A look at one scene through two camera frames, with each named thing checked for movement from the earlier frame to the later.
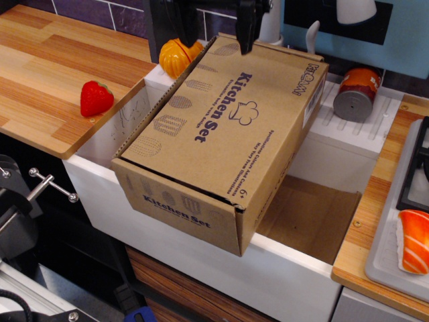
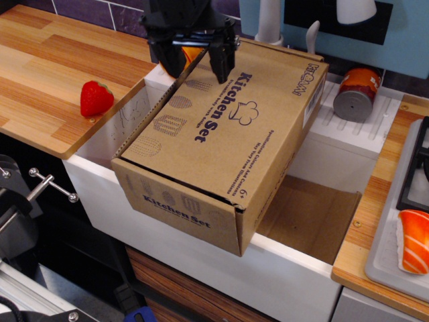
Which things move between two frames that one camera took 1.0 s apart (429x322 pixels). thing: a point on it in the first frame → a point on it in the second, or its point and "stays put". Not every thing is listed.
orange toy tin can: x=353 y=101 stays put
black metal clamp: x=20 y=208 stays put
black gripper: x=249 y=19 → x=189 y=23
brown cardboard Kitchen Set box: x=212 y=158 stays put
